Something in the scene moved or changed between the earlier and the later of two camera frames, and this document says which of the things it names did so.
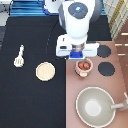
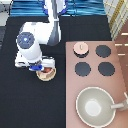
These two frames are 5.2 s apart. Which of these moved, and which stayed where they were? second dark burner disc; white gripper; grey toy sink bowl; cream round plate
Moved: white gripper
Stayed: cream round plate; grey toy sink bowl; second dark burner disc
